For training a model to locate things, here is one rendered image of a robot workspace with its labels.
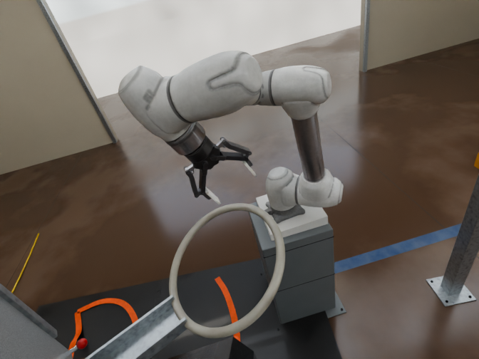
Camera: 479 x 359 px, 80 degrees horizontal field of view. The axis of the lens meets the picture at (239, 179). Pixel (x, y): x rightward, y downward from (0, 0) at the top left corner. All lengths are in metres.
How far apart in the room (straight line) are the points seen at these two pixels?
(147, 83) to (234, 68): 0.18
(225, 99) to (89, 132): 5.31
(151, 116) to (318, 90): 0.60
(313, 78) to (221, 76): 0.55
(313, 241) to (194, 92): 1.24
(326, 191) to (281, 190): 0.22
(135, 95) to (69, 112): 5.13
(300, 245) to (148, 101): 1.21
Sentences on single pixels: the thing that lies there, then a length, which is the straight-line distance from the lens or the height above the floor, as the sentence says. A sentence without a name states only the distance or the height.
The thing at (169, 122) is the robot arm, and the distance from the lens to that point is 0.61.
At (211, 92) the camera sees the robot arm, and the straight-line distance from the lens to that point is 0.53.
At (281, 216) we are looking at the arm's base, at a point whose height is 0.88.
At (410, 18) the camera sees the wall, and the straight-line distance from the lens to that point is 6.54.
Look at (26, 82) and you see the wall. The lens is 5.77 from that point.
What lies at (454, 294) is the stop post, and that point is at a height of 0.01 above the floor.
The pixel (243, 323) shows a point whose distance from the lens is 0.96.
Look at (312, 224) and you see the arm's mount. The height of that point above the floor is 0.84.
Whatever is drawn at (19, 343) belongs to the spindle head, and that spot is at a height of 1.37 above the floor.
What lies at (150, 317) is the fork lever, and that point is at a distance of 1.16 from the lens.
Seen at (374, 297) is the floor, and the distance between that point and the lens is 2.34.
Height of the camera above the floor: 1.99
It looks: 35 degrees down
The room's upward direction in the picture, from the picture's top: 15 degrees counter-clockwise
